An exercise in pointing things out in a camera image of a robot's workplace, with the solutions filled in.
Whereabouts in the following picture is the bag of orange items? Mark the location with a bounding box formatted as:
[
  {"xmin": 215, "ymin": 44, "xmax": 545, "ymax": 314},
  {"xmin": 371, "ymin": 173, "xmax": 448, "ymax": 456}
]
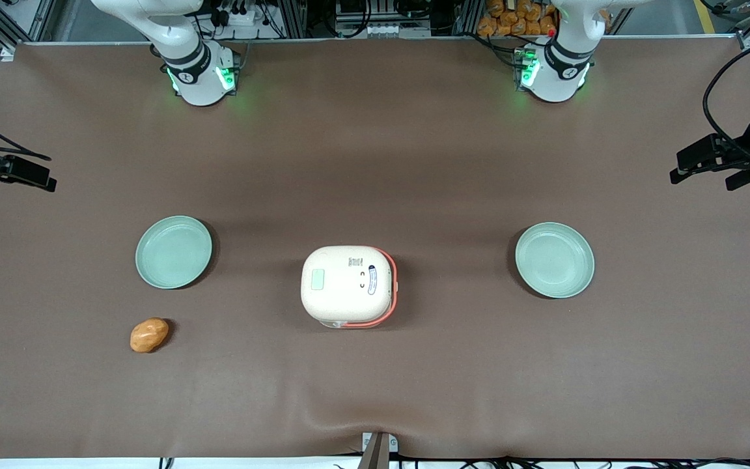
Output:
[{"xmin": 477, "ymin": 0, "xmax": 558, "ymax": 37}]

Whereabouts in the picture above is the brown table mat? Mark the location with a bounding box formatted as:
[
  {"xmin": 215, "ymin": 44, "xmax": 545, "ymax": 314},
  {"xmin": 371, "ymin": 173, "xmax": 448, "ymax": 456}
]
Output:
[{"xmin": 0, "ymin": 38, "xmax": 750, "ymax": 460}]

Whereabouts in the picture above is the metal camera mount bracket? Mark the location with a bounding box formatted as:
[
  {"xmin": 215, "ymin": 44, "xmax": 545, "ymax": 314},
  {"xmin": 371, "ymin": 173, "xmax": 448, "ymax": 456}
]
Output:
[{"xmin": 360, "ymin": 431, "xmax": 399, "ymax": 469}]

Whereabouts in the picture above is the white power strip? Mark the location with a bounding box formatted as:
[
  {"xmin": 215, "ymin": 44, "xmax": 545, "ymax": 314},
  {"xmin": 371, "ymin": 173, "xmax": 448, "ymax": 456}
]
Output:
[{"xmin": 214, "ymin": 0, "xmax": 257, "ymax": 28}]

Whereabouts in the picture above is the grey electronics box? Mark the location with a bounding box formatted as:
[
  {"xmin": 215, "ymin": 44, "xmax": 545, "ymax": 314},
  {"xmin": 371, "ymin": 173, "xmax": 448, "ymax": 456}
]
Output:
[{"xmin": 335, "ymin": 0, "xmax": 432, "ymax": 38}]

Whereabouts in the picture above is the pale green round plate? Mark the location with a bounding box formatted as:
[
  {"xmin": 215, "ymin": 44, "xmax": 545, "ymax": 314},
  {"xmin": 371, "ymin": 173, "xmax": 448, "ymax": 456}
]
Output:
[
  {"xmin": 135, "ymin": 216, "xmax": 214, "ymax": 290},
  {"xmin": 514, "ymin": 222, "xmax": 596, "ymax": 300}
]

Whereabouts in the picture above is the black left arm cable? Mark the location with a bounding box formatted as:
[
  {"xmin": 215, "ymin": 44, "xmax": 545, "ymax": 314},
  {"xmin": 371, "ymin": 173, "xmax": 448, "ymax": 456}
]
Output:
[{"xmin": 702, "ymin": 36, "xmax": 750, "ymax": 163}]

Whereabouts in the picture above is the orange brown potato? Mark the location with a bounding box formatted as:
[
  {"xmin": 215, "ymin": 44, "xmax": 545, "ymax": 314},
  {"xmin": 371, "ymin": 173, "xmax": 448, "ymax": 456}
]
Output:
[{"xmin": 130, "ymin": 317, "xmax": 170, "ymax": 354}]

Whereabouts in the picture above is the cream rice cooker orange handle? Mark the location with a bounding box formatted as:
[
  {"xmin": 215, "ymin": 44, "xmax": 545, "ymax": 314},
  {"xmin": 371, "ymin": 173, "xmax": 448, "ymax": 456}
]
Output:
[{"xmin": 300, "ymin": 245, "xmax": 398, "ymax": 330}]

